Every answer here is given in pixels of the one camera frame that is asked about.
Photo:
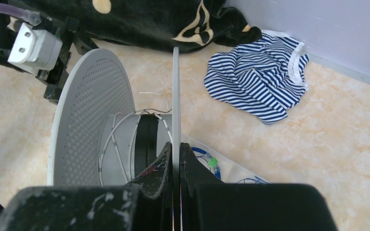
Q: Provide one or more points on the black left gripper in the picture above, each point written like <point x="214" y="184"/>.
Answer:
<point x="70" y="33"/>

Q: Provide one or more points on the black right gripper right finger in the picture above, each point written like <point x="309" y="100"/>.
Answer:
<point x="209" y="204"/>

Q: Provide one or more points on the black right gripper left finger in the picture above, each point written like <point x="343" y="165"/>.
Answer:
<point x="150" y="195"/>

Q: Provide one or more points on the white perforated cable spool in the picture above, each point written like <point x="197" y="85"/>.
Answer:
<point x="99" y="137"/>

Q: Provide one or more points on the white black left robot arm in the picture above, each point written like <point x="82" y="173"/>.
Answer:
<point x="15" y="12"/>

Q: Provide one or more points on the clear plastic tray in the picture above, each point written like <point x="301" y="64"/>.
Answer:
<point x="222" y="167"/>

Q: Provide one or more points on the black blanket with beige flowers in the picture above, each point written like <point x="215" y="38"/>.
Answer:
<point x="162" y="25"/>

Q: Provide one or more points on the blue white striped cloth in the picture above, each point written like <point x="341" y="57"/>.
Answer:
<point x="263" y="78"/>

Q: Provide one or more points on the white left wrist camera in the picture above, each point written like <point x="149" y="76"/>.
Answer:
<point x="34" y="50"/>

